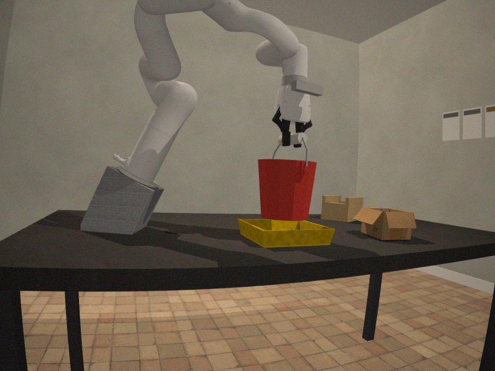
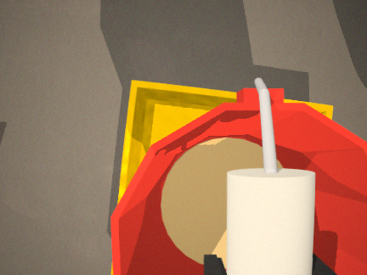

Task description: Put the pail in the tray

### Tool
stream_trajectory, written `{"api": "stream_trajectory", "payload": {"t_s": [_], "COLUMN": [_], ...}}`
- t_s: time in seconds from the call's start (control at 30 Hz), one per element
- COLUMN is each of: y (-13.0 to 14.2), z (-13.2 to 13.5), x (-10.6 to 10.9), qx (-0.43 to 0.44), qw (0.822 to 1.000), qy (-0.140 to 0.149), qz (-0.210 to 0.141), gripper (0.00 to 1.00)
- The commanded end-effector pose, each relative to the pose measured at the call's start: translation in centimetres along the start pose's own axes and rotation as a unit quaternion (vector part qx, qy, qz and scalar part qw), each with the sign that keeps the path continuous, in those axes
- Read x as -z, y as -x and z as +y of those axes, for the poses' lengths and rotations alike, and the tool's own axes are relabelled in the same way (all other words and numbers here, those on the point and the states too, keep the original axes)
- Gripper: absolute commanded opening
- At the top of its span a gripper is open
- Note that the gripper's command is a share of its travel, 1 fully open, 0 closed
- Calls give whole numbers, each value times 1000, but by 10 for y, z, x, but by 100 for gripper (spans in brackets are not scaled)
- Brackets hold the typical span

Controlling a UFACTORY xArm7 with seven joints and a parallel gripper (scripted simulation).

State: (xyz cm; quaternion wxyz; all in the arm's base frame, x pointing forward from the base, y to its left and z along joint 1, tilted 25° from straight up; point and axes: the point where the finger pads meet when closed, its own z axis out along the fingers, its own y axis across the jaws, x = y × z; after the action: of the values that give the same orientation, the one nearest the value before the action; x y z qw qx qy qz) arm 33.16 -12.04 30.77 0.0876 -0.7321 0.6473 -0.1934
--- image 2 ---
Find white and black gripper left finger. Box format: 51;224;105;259
204;255;227;275

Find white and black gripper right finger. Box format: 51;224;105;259
312;253;337;275

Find yellow shallow tray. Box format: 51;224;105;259
118;81;237;204

